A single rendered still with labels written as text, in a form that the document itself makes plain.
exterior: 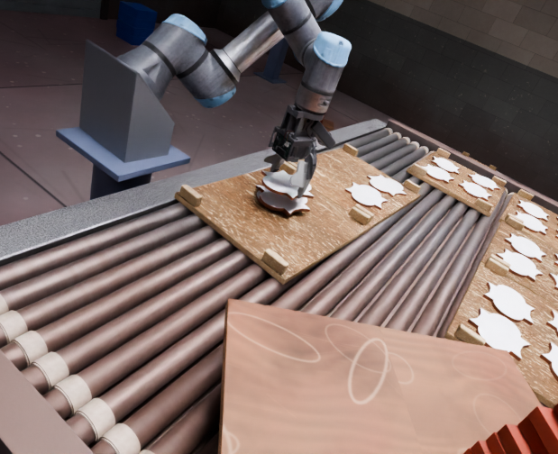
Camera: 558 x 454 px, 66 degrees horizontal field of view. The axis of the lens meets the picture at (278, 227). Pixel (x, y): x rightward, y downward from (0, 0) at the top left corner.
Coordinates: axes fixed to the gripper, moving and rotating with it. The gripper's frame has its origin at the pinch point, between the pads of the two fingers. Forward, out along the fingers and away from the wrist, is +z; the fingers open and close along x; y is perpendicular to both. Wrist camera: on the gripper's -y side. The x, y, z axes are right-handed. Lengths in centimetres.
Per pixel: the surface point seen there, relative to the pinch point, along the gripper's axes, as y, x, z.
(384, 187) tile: -48.4, -0.7, 6.7
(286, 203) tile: -0.6, 1.4, 5.0
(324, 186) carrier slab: -25.2, -6.9, 7.6
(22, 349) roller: 63, 19, 9
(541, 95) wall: -522, -117, -1
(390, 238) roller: -28.8, 18.5, 9.2
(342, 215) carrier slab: -18.2, 7.4, 7.6
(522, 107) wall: -519, -127, 19
